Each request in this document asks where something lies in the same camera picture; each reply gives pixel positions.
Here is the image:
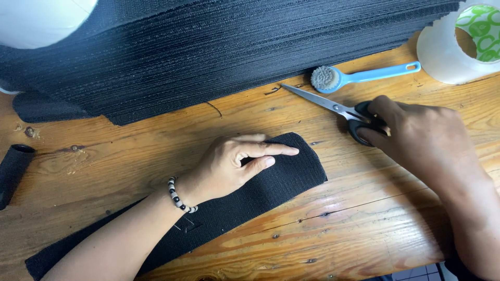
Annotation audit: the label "person's left hand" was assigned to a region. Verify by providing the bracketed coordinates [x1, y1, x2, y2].
[177, 133, 300, 207]

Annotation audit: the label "black and white bead bracelet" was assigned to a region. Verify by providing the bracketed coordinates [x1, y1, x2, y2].
[167, 176, 198, 214]

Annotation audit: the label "black fabric roll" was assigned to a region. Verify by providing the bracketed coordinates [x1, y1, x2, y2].
[0, 144, 36, 211]

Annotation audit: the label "black elastic fabric strip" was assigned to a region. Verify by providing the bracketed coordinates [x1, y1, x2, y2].
[25, 132, 328, 281]

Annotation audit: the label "black handled scissors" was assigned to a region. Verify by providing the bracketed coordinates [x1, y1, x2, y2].
[281, 84, 391, 147]

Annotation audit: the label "stack of black fabric strips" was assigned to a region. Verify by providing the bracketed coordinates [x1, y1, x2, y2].
[0, 0, 461, 126]

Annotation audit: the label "blue handled small brush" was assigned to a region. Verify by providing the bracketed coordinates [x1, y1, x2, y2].
[310, 61, 422, 94]

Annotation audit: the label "white round object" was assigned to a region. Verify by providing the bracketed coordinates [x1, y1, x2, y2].
[0, 0, 98, 50]

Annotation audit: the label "clear packing tape roll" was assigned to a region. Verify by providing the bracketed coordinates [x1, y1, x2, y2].
[416, 0, 500, 85]

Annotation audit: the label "person's right hand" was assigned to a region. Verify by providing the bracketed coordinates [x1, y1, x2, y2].
[356, 95, 487, 196]

